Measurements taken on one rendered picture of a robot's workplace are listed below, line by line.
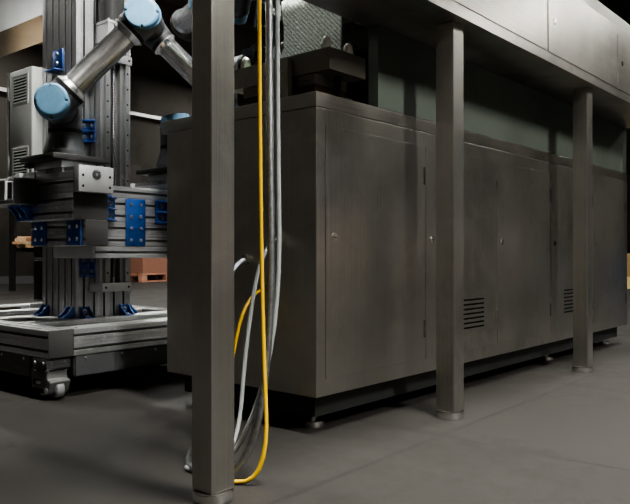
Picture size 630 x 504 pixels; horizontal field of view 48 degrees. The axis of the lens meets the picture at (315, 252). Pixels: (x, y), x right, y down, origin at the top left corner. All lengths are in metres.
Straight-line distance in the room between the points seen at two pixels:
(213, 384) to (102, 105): 1.71
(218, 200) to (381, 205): 0.80
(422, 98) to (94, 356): 1.38
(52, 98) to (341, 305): 1.21
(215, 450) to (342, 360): 0.64
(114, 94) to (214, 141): 1.59
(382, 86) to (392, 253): 0.49
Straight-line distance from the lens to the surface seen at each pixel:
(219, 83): 1.39
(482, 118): 2.63
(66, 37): 3.02
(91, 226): 2.53
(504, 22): 2.36
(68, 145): 2.62
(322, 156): 1.86
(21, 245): 9.84
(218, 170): 1.36
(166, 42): 2.67
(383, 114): 2.10
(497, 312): 2.68
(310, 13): 2.31
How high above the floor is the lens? 0.48
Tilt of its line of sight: level
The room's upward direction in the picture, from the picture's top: straight up
